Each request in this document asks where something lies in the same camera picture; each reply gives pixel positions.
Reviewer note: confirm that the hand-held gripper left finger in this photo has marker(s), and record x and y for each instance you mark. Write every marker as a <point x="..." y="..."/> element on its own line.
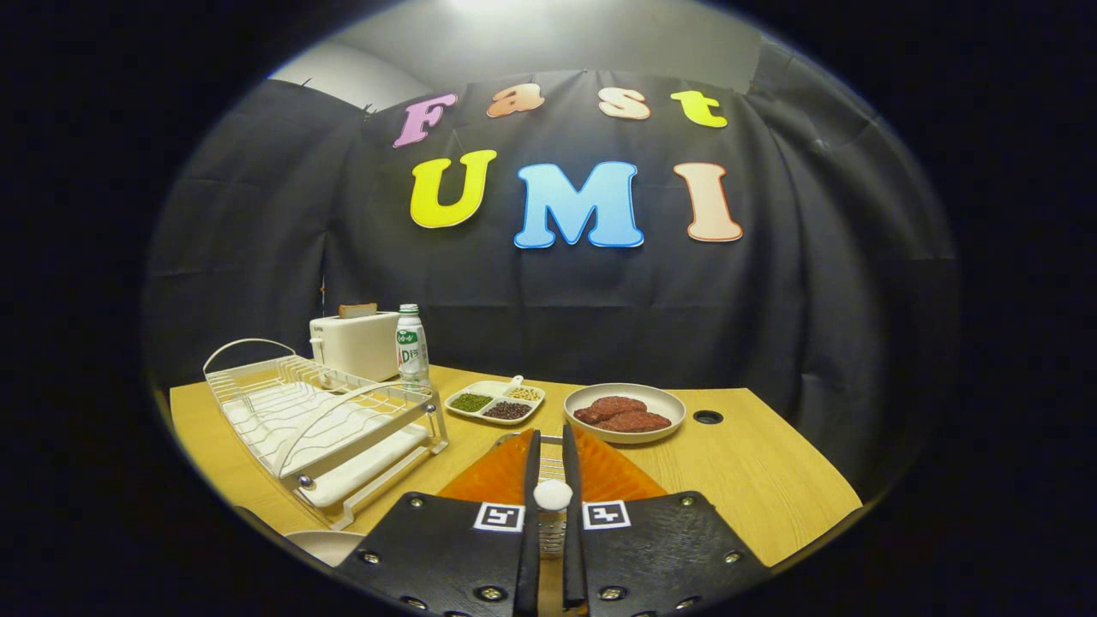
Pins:
<point x="527" y="548"/>

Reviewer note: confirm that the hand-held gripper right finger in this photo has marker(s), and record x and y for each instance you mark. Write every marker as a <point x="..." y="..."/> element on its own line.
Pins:
<point x="572" y="548"/>

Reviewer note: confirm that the white plate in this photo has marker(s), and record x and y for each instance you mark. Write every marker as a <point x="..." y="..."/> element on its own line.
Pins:
<point x="330" y="547"/>

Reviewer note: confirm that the white divided bean dish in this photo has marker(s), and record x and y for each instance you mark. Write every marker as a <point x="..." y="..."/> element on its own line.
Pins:
<point x="493" y="403"/>

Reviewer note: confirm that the beige meat serving plate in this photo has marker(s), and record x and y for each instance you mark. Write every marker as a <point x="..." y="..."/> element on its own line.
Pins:
<point x="660" y="398"/>

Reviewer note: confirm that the red meat patty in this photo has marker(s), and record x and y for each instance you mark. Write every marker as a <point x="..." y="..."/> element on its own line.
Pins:
<point x="613" y="407"/>
<point x="638" y="422"/>

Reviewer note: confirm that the small white green-label bottle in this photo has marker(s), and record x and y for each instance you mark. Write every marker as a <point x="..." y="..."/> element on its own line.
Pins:
<point x="412" y="347"/>

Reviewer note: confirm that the white toaster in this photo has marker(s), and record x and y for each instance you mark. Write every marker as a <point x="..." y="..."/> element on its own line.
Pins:
<point x="360" y="347"/>

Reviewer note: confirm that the brown toast slice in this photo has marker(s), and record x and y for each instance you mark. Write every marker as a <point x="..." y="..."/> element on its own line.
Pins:
<point x="357" y="310"/>

